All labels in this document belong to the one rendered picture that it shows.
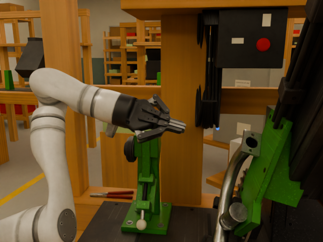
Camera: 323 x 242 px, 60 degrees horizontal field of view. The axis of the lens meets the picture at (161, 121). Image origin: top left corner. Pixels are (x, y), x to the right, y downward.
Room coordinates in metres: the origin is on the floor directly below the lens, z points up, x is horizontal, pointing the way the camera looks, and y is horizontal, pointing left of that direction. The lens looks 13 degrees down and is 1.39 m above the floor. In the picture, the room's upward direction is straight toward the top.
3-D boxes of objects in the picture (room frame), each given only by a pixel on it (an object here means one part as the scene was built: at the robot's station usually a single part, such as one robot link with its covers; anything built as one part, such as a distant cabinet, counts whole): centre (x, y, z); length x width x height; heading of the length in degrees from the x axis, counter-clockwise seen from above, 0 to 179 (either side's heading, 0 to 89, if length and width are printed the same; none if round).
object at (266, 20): (0.81, -0.24, 1.42); 0.17 x 0.12 x 0.15; 82
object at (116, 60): (10.48, 0.61, 1.11); 3.01 x 0.54 x 2.23; 77
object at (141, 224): (0.67, 0.05, 0.96); 0.06 x 0.03 x 0.06; 172
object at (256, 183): (0.53, -0.24, 1.17); 0.13 x 0.12 x 0.20; 82
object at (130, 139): (0.77, 0.09, 1.12); 0.07 x 0.03 x 0.08; 172
